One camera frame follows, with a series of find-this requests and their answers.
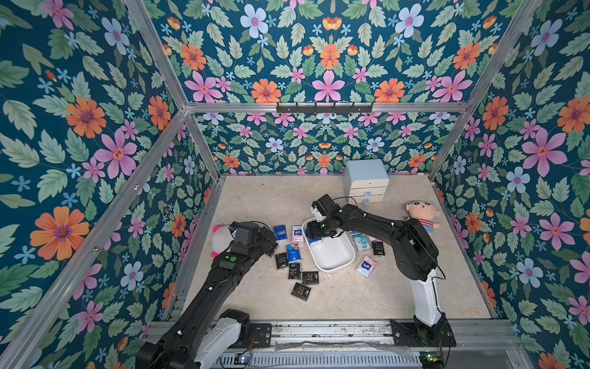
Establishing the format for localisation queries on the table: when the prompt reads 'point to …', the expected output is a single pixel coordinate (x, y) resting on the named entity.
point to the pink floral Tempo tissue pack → (297, 234)
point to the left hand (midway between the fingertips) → (271, 238)
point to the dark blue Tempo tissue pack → (280, 232)
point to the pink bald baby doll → (425, 212)
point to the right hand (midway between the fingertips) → (312, 232)
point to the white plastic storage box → (333, 254)
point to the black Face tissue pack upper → (270, 251)
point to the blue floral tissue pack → (293, 254)
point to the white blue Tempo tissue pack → (366, 266)
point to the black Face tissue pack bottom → (301, 290)
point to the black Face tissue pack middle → (294, 270)
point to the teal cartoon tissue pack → (362, 241)
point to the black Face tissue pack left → (281, 260)
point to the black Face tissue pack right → (310, 277)
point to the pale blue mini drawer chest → (366, 181)
